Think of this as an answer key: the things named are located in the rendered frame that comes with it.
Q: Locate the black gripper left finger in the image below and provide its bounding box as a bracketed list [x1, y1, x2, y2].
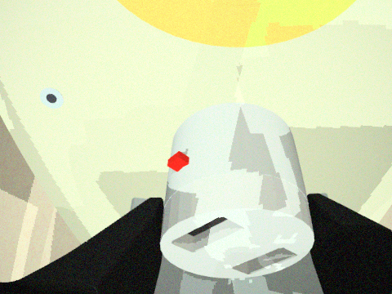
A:
[0, 197, 164, 294]

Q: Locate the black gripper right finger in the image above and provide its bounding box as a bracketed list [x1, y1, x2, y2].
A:
[307, 193, 392, 294]

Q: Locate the white cylinder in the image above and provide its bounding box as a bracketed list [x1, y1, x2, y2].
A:
[160, 102, 314, 278]

